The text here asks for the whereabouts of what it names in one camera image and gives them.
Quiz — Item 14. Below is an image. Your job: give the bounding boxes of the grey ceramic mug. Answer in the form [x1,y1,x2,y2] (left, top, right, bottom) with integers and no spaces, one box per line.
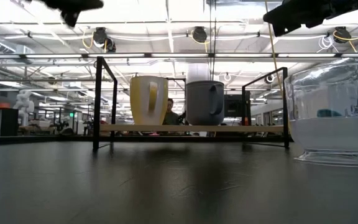
[185,80,226,126]

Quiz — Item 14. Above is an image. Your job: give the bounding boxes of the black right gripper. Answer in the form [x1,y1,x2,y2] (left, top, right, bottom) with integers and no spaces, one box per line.
[262,0,358,37]

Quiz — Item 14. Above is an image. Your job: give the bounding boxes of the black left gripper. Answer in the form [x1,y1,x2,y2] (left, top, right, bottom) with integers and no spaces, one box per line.
[26,0,104,28]

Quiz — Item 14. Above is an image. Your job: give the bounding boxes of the ceiling cable reel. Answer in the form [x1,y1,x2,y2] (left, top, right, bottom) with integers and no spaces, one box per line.
[192,26,208,44]
[333,26,350,44]
[92,27,117,53]

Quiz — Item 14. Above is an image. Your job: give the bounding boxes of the black computer tower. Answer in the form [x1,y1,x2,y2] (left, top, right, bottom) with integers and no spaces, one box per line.
[224,94,251,126]

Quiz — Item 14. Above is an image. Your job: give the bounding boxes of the clear glass mug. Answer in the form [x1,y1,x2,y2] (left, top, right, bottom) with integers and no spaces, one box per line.
[283,58,358,167]

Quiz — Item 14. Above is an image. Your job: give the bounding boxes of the yellow ceramic mug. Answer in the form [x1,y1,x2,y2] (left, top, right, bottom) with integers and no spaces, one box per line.
[129,75,169,126]

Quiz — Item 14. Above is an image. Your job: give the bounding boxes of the person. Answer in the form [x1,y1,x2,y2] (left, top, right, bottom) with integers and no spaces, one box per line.
[162,98,181,126]

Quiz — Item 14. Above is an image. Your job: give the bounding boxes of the black table frame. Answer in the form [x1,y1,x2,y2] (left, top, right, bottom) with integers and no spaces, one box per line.
[0,134,295,147]

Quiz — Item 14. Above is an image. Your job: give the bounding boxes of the white humanoid robot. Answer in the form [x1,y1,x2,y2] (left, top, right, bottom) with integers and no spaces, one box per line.
[12,90,35,127]

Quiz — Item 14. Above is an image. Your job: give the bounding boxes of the yellow cable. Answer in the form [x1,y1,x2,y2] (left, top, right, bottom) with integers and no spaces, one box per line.
[265,0,284,91]

